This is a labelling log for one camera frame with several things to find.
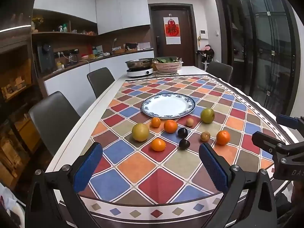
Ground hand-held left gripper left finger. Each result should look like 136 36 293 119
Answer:
25 142 104 228

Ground dark brown door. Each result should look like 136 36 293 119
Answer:
148 3 199 67

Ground yellow-green pear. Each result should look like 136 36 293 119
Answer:
132 123 150 142
201 108 215 124

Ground white base cabinet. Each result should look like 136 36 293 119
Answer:
44 50 155 98

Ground pink colander basket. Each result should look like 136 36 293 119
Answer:
152 60 184 74

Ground steel pot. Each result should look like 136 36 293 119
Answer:
125 58 154 70

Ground white induction cooker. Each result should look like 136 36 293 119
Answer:
126 67 154 77

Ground grey dining chair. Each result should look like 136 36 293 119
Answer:
28 91 81 157
87 67 116 99
206 61 233 83

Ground black water dispenser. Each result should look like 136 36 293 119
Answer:
37 41 56 74

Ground green leafy vegetables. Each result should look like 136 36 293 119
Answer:
154 56 182 64

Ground blue-rimmed white plate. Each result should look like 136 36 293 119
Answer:
141 93 196 120

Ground wooden wall shelf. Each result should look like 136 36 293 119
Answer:
32 8 99 76

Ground patterned placemat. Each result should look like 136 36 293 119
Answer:
152 71 188 78

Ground white wall cabinets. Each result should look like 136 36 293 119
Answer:
33 0 151 35

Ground red and white wall calendar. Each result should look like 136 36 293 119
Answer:
163 14 181 45

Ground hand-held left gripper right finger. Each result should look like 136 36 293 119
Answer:
199 142 278 228

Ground dark glass sliding door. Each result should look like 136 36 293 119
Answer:
214 0 302 117

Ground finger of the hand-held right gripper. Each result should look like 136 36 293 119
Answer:
276 114 304 130
252 131 292 157

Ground yellow flowers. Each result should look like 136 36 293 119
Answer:
32 15 44 32

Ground colourful checked tablecloth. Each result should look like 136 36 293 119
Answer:
53 74 301 228

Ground white high chair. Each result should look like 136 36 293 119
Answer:
197 45 215 69

